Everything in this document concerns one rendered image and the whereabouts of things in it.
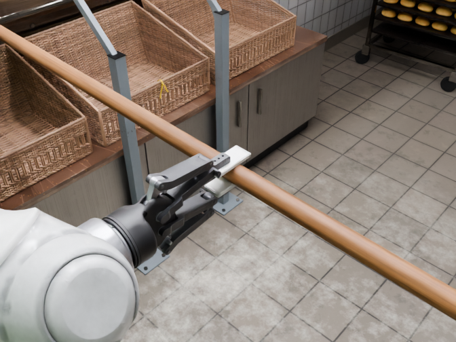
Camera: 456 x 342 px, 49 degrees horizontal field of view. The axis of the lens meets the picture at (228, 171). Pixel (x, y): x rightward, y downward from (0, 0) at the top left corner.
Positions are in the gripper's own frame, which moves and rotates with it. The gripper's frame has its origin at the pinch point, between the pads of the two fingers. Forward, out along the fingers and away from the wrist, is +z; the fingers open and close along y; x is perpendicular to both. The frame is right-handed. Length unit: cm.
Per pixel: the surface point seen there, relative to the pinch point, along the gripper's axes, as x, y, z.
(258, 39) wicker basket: -95, 49, 120
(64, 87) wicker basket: -113, 44, 33
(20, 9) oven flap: -141, 24, 37
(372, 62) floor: -109, 119, 267
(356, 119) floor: -77, 119, 195
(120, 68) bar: -83, 28, 39
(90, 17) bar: -95, 15, 38
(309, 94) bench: -90, 92, 160
